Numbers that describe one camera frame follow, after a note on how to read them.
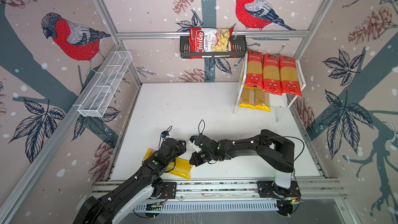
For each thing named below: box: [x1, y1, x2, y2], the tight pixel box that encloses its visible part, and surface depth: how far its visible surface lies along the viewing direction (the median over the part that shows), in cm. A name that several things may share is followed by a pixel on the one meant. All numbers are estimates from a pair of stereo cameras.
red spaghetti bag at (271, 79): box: [262, 53, 282, 96], surface depth 78 cm
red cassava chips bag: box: [189, 26, 236, 60], surface depth 89 cm
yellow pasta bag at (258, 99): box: [248, 86, 272, 112], surface depth 89 cm
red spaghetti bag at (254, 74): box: [244, 50, 263, 89], surface depth 80 cm
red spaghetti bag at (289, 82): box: [279, 55, 303, 97], surface depth 76 cm
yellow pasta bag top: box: [238, 85, 255, 110], surface depth 90 cm
